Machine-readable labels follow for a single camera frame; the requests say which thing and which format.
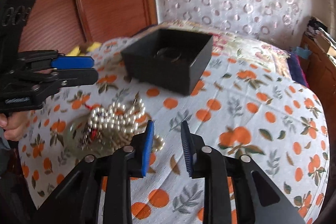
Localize pearl necklace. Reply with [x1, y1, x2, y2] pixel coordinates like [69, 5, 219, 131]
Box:
[86, 97, 166, 152]

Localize red beaded charm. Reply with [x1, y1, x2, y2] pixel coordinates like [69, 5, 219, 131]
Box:
[78, 105, 105, 151]

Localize green jade bangle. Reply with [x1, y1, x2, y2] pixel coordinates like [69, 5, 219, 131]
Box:
[63, 114, 125, 160]

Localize black square jewelry box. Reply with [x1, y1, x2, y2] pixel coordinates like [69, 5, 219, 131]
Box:
[121, 29, 213, 96]

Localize person's left hand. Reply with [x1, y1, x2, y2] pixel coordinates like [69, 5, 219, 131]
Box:
[1, 111, 28, 141]

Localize yellow striped plush pillow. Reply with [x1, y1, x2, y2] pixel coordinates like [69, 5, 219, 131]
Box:
[66, 42, 102, 56]

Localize orange print bed sheet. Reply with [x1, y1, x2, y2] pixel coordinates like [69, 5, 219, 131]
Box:
[19, 39, 330, 223]

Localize floral quilt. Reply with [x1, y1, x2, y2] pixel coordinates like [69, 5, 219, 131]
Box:
[157, 19, 292, 77]

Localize navy blue blanket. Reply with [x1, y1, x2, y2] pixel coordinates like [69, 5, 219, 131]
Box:
[287, 52, 309, 88]

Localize teal tissue pack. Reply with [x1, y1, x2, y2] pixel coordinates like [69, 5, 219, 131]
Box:
[291, 47, 312, 60]

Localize wooden side cabinet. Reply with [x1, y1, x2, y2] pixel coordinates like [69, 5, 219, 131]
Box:
[299, 33, 336, 114]

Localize cardboard box on cabinet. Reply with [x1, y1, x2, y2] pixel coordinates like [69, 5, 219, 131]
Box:
[316, 35, 336, 57]

